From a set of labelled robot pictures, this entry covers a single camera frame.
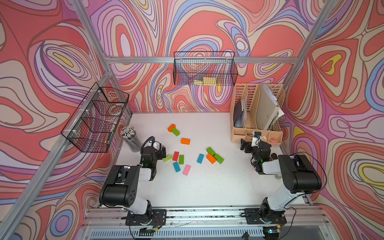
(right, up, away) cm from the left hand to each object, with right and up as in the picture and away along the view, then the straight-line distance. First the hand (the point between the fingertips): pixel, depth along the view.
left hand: (157, 146), depth 94 cm
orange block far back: (+8, +13, +14) cm, 21 cm away
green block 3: (+35, -3, +2) cm, 35 cm away
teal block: (+13, -12, -3) cm, 18 cm away
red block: (+12, -7, +1) cm, 14 cm away
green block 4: (+39, -8, -1) cm, 40 cm away
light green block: (+8, -7, -1) cm, 11 cm away
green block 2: (+16, -8, 0) cm, 18 cm away
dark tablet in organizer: (+55, +24, +11) cm, 61 cm away
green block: (+10, +9, +14) cm, 20 cm away
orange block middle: (+17, +2, +9) cm, 20 cm away
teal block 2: (+28, -8, 0) cm, 29 cm away
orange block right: (+34, -8, 0) cm, 35 cm away
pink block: (+19, -14, -3) cm, 24 cm away
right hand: (+60, +3, +2) cm, 60 cm away
